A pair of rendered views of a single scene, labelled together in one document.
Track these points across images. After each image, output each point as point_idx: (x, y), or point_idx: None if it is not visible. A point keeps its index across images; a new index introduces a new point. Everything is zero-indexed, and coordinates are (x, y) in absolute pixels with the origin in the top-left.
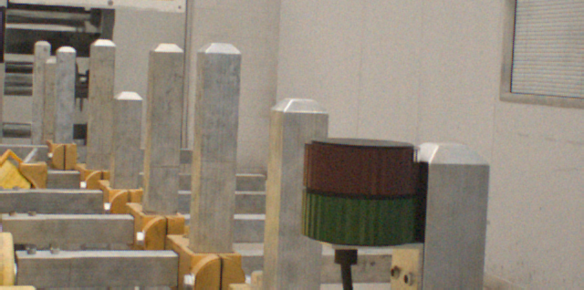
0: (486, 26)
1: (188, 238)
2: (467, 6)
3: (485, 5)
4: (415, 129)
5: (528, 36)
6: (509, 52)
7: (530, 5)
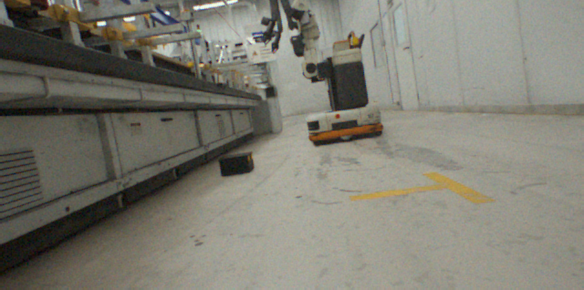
0: (370, 55)
1: None
2: (368, 52)
3: (370, 50)
4: (367, 82)
5: (376, 54)
6: (374, 58)
7: (375, 47)
